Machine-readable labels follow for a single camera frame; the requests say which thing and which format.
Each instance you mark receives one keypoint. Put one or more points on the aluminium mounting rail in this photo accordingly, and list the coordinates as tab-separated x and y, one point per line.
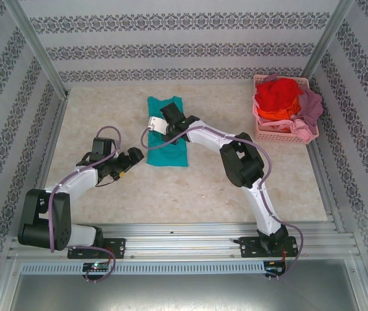
177	243

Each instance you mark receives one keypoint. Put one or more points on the light pink t-shirt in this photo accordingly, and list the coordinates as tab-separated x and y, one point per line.
300	128

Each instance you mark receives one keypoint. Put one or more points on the grey metal sheet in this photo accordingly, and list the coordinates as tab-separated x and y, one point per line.
184	293

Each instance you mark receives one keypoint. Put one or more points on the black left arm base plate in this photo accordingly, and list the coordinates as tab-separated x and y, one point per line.
116	247

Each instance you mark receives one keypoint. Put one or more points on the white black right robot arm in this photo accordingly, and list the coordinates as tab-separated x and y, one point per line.
210	136

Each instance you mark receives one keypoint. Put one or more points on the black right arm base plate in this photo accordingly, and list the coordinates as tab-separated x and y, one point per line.
248	247

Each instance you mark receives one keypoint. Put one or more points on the pink plastic basket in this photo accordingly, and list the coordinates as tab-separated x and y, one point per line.
274	136

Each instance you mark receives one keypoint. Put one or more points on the pile of clothes in basket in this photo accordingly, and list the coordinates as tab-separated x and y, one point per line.
312	107

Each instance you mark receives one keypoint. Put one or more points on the teal printed t-shirt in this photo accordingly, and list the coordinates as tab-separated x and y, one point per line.
167	155

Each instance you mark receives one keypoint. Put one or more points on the orange t-shirt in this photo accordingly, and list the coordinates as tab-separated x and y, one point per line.
274	115

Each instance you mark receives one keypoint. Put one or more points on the aluminium frame post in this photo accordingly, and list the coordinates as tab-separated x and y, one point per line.
38	48
326	39

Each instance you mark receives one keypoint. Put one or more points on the red t-shirt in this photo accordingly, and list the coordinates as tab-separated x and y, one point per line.
278	94

